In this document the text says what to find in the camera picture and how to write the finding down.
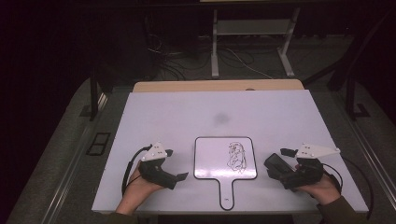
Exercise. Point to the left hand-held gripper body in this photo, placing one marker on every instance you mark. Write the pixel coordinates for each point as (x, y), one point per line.
(155, 172)

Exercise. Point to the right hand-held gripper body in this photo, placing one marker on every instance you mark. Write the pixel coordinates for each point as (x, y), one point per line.
(308, 172)

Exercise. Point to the person's right hand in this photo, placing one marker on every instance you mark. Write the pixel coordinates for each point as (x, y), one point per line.
(323, 188)

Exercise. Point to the person's left hand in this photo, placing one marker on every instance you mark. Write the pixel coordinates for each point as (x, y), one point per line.
(137, 193)

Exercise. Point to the wooden table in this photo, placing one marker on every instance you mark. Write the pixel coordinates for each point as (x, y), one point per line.
(218, 85)

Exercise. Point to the black metal stand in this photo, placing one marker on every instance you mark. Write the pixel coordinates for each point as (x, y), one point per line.
(350, 93)
(93, 99)

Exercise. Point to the white metal stand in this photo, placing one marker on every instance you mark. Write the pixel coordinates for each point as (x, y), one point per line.
(214, 46)

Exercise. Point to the metal floor rail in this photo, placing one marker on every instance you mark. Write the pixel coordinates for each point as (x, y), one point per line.
(373, 161)
(71, 174)

